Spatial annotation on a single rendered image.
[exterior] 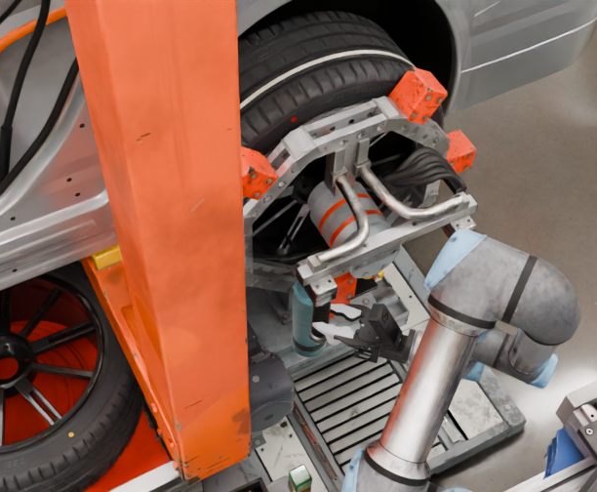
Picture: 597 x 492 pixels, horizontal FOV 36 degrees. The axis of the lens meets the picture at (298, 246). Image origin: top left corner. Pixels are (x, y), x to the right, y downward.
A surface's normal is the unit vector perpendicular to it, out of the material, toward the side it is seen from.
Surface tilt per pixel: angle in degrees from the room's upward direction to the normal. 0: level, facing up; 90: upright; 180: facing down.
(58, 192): 90
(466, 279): 48
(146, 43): 90
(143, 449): 0
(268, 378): 0
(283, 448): 0
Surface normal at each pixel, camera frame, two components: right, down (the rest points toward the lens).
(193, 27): 0.47, 0.73
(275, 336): 0.03, -0.58
